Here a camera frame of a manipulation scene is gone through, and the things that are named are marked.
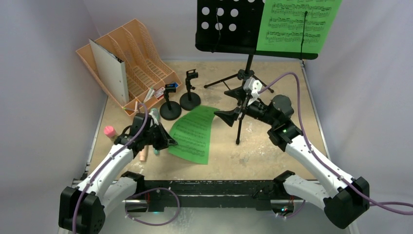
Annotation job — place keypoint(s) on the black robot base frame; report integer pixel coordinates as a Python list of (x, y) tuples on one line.
[(262, 195)]

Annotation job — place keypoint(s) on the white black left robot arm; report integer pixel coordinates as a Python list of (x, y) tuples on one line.
[(83, 208)]

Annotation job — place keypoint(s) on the pink toy microphone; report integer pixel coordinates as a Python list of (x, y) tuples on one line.
[(144, 154)]

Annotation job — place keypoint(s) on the black mic stand for pink mic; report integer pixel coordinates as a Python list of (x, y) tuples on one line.
[(170, 110)]

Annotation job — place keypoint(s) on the black tripod music stand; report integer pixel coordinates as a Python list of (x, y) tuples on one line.
[(232, 26)]

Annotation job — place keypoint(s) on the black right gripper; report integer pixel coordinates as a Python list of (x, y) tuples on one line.
[(243, 105)]

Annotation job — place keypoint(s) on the orange plastic file organizer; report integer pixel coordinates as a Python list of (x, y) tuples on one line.
[(133, 44)]

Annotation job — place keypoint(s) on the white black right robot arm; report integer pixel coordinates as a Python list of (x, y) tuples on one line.
[(337, 193)]

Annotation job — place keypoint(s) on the grey binder folder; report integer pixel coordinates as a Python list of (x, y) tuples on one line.
[(112, 72)]

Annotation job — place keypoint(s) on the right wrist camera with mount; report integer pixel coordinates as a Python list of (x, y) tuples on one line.
[(252, 87)]

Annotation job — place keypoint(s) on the red white staples box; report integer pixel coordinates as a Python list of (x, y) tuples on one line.
[(159, 93)]

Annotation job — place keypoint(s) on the green capped marker middle slot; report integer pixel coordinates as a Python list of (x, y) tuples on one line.
[(148, 91)]

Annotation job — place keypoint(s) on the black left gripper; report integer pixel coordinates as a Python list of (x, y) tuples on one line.
[(165, 140)]

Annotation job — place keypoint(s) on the pink capped bottle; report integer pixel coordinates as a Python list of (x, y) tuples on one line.
[(111, 133)]

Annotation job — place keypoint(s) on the black mic stand with green mic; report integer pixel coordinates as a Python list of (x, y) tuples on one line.
[(190, 100)]

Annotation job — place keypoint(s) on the green sheet music paper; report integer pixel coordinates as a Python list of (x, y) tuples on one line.
[(296, 25), (192, 133)]

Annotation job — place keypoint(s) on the mint green toy microphone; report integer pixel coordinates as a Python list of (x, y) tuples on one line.
[(156, 119)]

